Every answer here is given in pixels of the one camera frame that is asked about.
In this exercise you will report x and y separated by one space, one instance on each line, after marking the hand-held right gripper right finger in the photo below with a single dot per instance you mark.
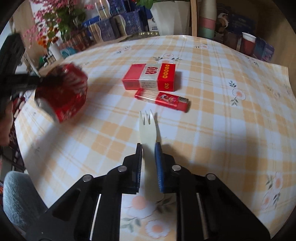
160 169

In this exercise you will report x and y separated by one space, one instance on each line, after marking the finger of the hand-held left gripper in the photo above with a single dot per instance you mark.
23 82
11 53

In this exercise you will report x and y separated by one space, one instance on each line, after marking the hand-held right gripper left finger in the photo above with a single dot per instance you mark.
138 166

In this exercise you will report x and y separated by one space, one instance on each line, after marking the white plastic fork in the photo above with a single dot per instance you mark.
148 134

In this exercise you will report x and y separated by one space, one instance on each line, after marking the red drink can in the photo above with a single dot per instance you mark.
67 92

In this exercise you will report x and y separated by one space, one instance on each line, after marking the red cigarette pack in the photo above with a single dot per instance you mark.
148 76

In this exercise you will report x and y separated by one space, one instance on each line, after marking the person's left hand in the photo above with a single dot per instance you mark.
7 125

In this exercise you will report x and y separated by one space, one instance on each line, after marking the orange artificial flowers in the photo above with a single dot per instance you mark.
47 37

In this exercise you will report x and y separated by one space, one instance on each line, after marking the white bottle vase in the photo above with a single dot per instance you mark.
56 51

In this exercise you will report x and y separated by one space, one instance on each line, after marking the teal ornament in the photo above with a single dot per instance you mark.
68 52

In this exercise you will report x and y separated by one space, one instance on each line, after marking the pink artificial blossom branches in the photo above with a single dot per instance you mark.
60 16

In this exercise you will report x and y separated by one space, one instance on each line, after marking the yellow plaid floral tablecloth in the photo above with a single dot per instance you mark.
208 129

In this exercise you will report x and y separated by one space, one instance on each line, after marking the red lighter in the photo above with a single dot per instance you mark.
161 99

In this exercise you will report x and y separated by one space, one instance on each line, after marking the flat blue box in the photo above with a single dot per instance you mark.
91 22

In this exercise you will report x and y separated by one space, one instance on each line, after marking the white and blue carton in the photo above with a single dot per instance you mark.
153 25

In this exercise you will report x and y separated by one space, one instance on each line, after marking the white square vase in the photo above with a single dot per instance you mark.
171 18

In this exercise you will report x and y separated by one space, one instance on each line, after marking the red paper cup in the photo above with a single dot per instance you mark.
247 45

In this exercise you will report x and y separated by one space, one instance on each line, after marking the wooden shelf unit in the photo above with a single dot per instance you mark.
193 20

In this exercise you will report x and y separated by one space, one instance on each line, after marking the stack of pastel cups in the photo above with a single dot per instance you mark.
207 20

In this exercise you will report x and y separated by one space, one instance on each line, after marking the brown teddy figure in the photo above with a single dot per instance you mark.
222 23

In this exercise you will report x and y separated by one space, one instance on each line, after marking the dark blue printed box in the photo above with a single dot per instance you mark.
241 23

